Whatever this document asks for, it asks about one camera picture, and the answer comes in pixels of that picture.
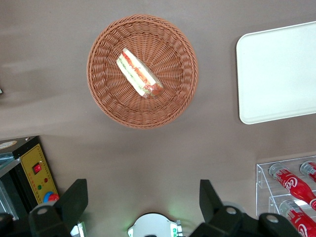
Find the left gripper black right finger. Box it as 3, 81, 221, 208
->
190, 179, 259, 237

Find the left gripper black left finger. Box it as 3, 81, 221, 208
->
28, 179, 89, 237

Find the sandwich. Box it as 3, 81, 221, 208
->
116, 48, 164, 99

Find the empty brown wicker basket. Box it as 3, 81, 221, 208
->
86, 14, 199, 129

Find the beige plastic tray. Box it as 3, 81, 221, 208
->
236, 21, 316, 125

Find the black food warmer yellow panel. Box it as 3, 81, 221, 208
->
0, 135, 60, 221

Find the clear acrylic bottle rack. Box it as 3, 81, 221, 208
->
255, 155, 316, 237

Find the red cola bottle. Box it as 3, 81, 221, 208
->
300, 160, 316, 183
269, 162, 316, 209
278, 199, 313, 237

